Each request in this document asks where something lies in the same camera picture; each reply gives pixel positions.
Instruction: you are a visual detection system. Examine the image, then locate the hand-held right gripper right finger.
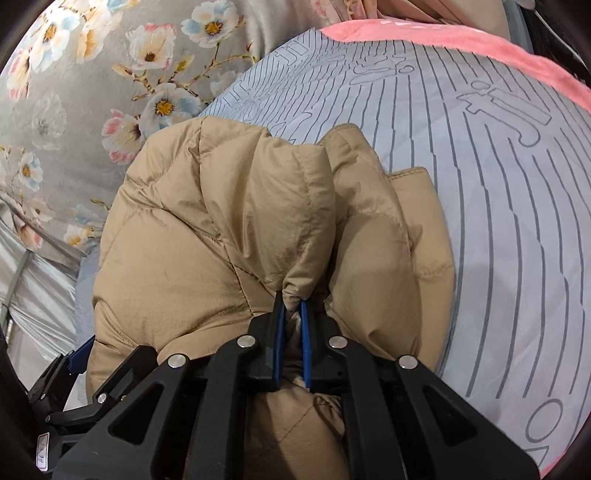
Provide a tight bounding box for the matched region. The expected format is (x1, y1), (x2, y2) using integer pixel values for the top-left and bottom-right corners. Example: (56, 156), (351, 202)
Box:
(301, 299), (541, 480)

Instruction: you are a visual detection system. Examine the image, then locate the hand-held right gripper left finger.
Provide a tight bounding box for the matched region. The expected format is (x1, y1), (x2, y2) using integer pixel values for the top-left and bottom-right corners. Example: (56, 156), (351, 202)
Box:
(54, 294), (286, 480)

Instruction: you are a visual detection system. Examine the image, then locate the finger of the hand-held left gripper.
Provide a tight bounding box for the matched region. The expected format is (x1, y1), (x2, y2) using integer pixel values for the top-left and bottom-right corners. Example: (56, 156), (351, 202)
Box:
(45, 344), (160, 431)
(29, 335), (96, 408)

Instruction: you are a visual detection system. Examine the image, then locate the tan quilted jacket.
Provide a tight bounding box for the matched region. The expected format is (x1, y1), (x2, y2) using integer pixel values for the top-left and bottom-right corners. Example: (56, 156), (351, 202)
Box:
(85, 115), (458, 480)

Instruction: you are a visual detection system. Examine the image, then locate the silver satin curtain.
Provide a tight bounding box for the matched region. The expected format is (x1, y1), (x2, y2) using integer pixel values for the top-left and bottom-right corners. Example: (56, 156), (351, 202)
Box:
(0, 194), (95, 388)

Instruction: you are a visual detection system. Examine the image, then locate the striped pale blue bedsheet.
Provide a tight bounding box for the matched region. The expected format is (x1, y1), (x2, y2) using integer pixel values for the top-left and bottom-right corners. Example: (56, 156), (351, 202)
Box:
(76, 28), (591, 476)

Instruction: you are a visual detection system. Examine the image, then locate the grey floral blanket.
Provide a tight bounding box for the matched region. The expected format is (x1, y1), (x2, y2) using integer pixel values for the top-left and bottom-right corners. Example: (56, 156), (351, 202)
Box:
(0, 0), (324, 254)

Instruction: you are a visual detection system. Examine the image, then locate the pink plush blanket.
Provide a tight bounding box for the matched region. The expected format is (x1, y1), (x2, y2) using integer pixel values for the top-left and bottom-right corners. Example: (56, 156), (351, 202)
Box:
(318, 14), (591, 478)

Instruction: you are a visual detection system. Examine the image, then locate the beige curtain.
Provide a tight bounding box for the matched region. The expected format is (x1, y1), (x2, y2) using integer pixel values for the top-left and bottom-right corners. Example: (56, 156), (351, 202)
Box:
(376, 0), (511, 44)

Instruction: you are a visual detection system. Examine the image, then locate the white cable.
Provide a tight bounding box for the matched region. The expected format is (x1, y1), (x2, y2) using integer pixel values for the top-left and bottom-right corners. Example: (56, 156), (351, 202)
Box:
(522, 0), (583, 63)

